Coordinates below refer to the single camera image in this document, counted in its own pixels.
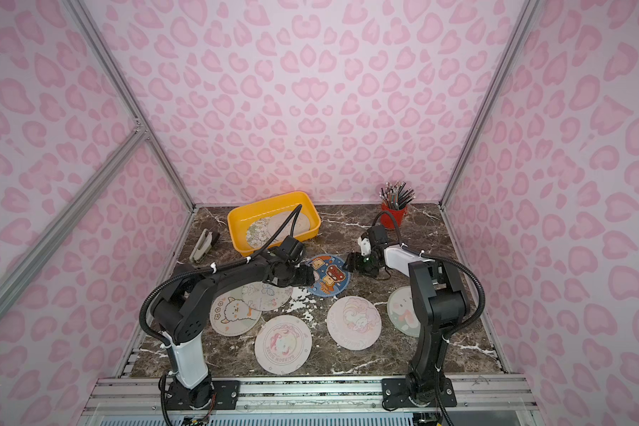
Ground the blue cartoon coaster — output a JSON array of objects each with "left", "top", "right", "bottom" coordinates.
[{"left": 306, "top": 254, "right": 351, "bottom": 297}]

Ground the green floral coaster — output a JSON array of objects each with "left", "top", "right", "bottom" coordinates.
[{"left": 246, "top": 218, "right": 275, "bottom": 250}]

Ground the pink unicorn cloud coaster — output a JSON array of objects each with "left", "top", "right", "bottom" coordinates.
[{"left": 327, "top": 296, "right": 382, "bottom": 351}]

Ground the pink floral doodle coaster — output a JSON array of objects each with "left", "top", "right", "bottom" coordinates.
[{"left": 267, "top": 211, "right": 311, "bottom": 241}]

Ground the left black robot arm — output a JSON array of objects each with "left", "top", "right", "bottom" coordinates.
[{"left": 138, "top": 204, "right": 314, "bottom": 412}]

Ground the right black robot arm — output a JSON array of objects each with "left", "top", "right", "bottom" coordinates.
[{"left": 343, "top": 211, "right": 486, "bottom": 417}]

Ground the yellow plastic storage box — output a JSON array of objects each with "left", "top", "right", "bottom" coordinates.
[{"left": 227, "top": 191, "right": 321, "bottom": 257}]

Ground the red pen holder cup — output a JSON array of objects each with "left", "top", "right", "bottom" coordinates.
[{"left": 379, "top": 203, "right": 408, "bottom": 230}]

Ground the butterfly doodle coaster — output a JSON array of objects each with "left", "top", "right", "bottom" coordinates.
[{"left": 241, "top": 282, "right": 293, "bottom": 312}]

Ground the bundle of pens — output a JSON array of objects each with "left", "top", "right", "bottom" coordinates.
[{"left": 380, "top": 181, "right": 415, "bottom": 211}]

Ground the grey-green bunny coaster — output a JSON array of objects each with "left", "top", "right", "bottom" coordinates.
[{"left": 387, "top": 287, "right": 421, "bottom": 337}]

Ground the white sheep coaster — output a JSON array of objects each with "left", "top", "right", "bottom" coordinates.
[{"left": 209, "top": 288, "right": 262, "bottom": 337}]

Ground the pink striped unicorn coaster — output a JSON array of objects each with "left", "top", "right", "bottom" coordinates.
[{"left": 255, "top": 315, "right": 312, "bottom": 376}]

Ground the grey stapler tool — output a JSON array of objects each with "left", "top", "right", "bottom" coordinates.
[{"left": 189, "top": 229, "right": 220, "bottom": 264}]

